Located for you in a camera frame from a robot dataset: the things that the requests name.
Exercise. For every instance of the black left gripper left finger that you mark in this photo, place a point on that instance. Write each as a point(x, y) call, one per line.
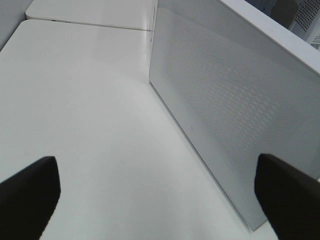
point(28, 199)

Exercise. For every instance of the white microwave door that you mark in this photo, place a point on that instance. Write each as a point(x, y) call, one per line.
point(234, 104)

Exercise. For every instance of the white microwave oven body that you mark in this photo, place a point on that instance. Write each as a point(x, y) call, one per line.
point(242, 23)

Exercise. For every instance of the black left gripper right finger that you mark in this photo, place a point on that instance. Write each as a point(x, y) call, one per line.
point(289, 198)

